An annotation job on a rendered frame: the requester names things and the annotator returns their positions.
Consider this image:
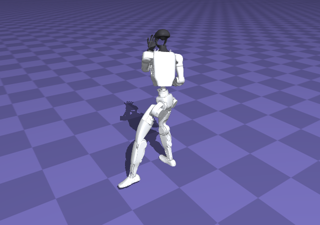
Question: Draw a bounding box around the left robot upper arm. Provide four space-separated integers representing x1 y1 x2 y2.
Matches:
141 51 154 72

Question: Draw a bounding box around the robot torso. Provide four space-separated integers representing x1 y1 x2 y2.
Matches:
149 49 176 111

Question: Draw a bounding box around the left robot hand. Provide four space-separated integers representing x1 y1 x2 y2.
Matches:
147 34 159 51

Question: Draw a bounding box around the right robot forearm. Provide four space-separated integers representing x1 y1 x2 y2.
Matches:
172 78 185 87

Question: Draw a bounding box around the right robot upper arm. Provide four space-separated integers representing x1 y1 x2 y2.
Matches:
175 53 185 84

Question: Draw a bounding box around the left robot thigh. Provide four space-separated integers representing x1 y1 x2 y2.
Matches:
135 102 164 147

